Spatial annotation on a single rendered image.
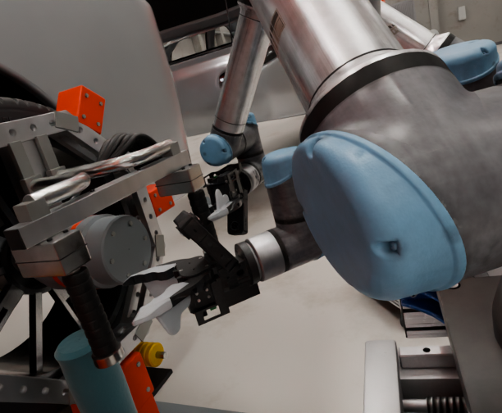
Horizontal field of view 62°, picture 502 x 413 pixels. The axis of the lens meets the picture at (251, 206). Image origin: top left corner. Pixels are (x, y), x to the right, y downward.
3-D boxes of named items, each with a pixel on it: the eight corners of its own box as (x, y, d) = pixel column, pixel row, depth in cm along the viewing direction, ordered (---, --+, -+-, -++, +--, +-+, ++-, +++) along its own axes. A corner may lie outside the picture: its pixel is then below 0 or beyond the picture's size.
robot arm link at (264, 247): (278, 237, 64) (258, 225, 72) (251, 247, 63) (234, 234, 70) (289, 279, 66) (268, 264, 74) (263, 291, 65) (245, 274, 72)
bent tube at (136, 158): (112, 166, 95) (96, 120, 92) (181, 152, 87) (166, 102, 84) (52, 191, 80) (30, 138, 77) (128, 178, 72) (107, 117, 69)
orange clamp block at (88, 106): (78, 141, 96) (83, 106, 98) (102, 134, 92) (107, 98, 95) (52, 129, 90) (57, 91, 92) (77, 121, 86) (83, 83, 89)
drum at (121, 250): (88, 269, 93) (64, 211, 89) (163, 265, 84) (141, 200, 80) (36, 303, 81) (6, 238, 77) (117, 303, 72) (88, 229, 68)
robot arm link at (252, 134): (240, 116, 101) (252, 160, 104) (259, 109, 110) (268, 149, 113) (213, 122, 105) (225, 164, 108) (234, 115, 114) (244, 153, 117)
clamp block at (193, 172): (171, 190, 92) (164, 167, 91) (206, 184, 88) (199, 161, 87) (158, 197, 88) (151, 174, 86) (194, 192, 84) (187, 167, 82)
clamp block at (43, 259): (50, 262, 63) (36, 230, 62) (93, 259, 59) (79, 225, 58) (21, 279, 59) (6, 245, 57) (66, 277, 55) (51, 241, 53)
